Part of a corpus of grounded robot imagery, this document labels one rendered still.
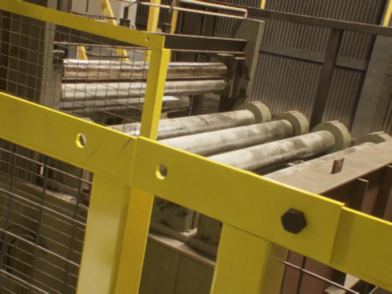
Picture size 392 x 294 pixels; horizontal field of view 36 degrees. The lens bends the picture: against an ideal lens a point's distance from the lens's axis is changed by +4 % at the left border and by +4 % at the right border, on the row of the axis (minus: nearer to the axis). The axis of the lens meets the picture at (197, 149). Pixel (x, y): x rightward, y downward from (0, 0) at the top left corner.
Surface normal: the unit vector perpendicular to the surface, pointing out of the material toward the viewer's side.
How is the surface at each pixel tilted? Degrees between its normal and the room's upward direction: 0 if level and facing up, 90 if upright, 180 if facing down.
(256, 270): 90
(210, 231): 90
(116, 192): 90
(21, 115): 90
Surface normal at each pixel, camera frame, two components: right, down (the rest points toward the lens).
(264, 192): -0.55, 0.11
